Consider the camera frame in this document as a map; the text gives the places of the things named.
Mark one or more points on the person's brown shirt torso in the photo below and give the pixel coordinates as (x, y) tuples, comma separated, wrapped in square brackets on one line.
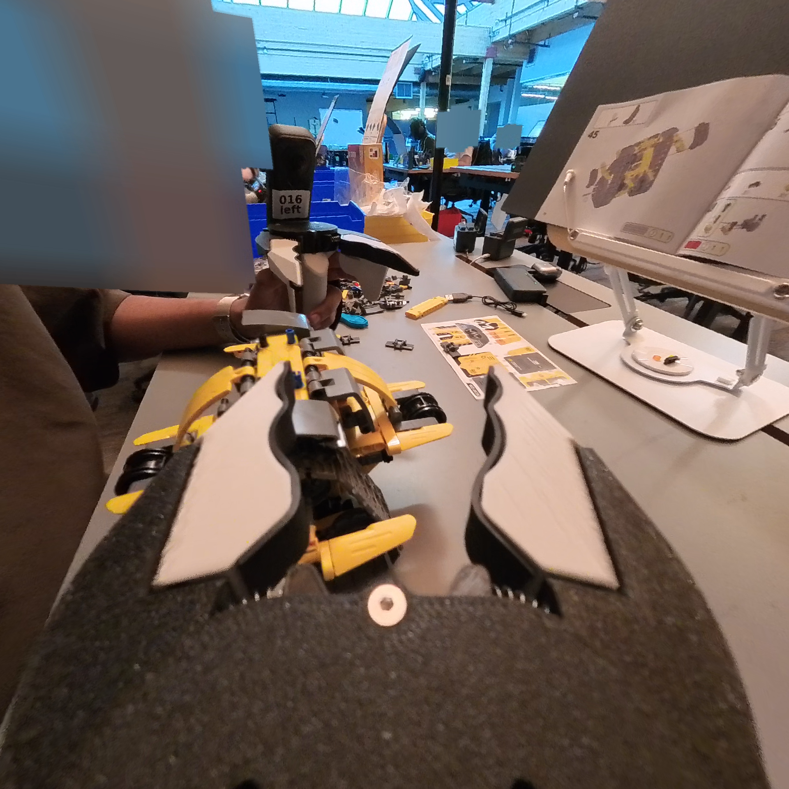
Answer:
[(43, 462)]

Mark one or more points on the clear plastic bags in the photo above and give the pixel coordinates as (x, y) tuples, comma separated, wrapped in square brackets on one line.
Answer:
[(388, 191)]

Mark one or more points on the yellow usb stick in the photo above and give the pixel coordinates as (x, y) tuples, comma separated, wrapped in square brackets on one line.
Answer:
[(425, 307)]

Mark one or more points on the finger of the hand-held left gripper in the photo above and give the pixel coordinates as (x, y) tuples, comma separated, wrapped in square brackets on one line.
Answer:
[(376, 253)]

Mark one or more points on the brown cardboard box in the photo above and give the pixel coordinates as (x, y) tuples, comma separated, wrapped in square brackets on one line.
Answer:
[(363, 160)]

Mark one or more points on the white upright cardboard sheet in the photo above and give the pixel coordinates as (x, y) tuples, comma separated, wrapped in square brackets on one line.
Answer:
[(385, 92)]

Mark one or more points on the black support pole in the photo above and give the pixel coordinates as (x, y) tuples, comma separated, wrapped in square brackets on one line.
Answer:
[(445, 74)]

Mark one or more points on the teal plastic tool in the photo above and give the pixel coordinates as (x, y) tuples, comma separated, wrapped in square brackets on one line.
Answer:
[(354, 320)]

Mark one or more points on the white book stand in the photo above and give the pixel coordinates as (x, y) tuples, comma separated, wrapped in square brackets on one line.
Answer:
[(672, 394)]

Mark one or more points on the toy instruction booklet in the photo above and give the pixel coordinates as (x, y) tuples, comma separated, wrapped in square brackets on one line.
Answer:
[(672, 172)]

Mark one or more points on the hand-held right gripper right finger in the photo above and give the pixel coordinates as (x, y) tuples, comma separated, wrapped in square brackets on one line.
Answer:
[(542, 493)]

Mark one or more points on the yellow plastic bin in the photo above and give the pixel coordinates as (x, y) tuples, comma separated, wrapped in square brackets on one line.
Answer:
[(400, 227)]

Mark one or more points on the small grey case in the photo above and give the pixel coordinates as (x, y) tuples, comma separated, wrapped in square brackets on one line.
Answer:
[(546, 269)]

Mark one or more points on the silver wristwatch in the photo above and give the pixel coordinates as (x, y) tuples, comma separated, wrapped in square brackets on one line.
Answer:
[(227, 317)]

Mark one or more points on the large black charger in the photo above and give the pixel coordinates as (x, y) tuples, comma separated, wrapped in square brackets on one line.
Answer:
[(505, 237)]

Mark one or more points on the person's left forearm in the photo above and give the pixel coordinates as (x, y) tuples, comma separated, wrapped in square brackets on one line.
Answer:
[(166, 326)]

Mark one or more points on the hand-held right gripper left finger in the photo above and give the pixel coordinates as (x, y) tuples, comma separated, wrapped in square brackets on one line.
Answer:
[(228, 493)]

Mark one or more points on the yellow black toy vehicle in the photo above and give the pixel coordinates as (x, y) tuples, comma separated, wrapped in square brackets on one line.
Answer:
[(357, 425)]

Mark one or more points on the small black charger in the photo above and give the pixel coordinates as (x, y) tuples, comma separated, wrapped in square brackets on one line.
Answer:
[(465, 237)]

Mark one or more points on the yellow sticker sheet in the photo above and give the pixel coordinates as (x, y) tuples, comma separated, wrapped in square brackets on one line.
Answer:
[(493, 357)]

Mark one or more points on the person's left hand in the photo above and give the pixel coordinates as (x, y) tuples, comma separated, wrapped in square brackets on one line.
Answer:
[(266, 291)]

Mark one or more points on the black backing board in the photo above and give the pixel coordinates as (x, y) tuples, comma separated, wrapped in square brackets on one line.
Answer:
[(616, 80)]

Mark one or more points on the pile of small black toy parts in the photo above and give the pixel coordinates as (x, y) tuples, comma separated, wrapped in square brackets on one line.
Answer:
[(385, 293)]

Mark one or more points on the blue plastic bin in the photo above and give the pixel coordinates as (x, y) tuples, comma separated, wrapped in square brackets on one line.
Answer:
[(326, 185), (262, 234)]

